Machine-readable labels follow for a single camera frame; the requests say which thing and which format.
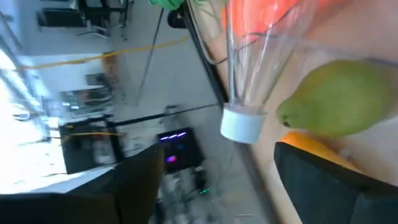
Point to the orange squeeze bottle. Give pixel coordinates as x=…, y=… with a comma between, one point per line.
x=255, y=15

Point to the yellow mango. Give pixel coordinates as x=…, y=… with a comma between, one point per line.
x=311, y=146

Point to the black office desk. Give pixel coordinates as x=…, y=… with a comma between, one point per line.
x=62, y=18

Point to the black cabinet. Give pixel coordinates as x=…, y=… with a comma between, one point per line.
x=87, y=152

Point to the clear water bottle white cap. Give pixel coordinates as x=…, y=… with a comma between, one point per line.
x=242, y=124

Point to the green pear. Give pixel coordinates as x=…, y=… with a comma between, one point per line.
x=335, y=99

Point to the black perforated computer case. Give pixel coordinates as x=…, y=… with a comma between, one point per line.
x=180, y=149

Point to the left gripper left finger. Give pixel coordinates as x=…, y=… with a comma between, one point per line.
x=93, y=205

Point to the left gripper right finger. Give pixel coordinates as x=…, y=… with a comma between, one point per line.
x=342, y=202

